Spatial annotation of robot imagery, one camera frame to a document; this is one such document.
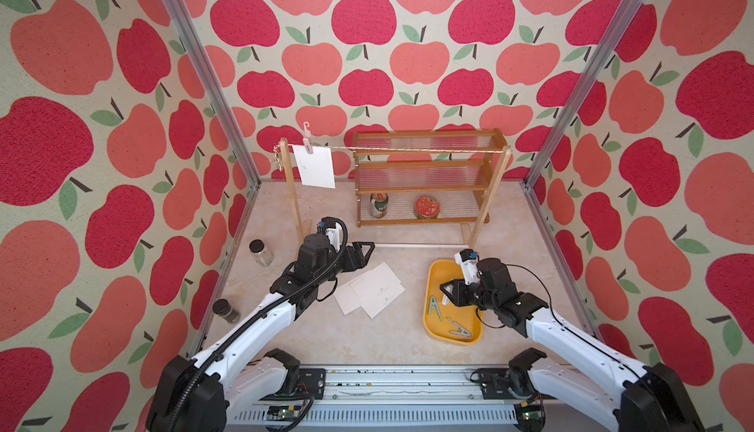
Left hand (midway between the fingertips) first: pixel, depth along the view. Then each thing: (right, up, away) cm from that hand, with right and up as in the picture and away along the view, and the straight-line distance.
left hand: (367, 252), depth 78 cm
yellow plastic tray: (+22, -21, +6) cm, 31 cm away
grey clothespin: (+26, -23, +4) cm, 35 cm away
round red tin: (+21, +12, +30) cm, 38 cm away
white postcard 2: (+1, -19, +10) cm, 21 cm away
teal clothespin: (+19, -15, +2) cm, 24 cm away
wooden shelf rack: (+24, +27, +48) cm, 60 cm away
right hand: (+22, -12, +5) cm, 26 cm away
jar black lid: (-40, -15, 0) cm, 42 cm away
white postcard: (-7, -16, +11) cm, 21 cm away
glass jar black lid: (-34, -3, +13) cm, 36 cm away
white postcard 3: (+2, -12, +15) cm, 20 cm away
